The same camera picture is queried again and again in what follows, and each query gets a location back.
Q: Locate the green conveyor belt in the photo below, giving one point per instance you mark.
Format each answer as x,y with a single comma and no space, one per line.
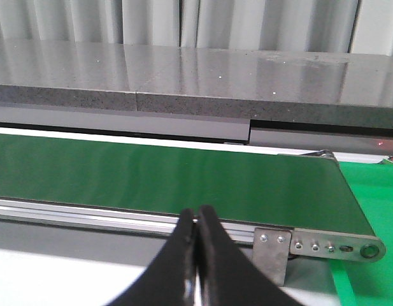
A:
296,191

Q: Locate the bright green mat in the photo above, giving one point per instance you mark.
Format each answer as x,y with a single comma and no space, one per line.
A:
369,283

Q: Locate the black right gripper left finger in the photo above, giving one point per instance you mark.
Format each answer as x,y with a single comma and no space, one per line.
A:
170,277

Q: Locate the grey panel under countertop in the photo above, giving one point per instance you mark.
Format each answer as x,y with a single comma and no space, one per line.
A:
191,128

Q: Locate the metal conveyor end bracket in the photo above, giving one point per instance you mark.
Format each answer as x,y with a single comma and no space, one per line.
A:
273,246

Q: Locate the grey stone countertop slab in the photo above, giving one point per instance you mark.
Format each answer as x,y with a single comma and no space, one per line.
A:
354,90

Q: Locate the aluminium conveyor side rail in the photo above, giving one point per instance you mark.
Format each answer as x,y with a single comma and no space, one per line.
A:
87,218

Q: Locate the white pleated curtain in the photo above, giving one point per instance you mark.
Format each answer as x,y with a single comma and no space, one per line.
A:
359,27

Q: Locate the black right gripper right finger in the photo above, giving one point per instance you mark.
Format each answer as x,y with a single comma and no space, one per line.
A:
226,275

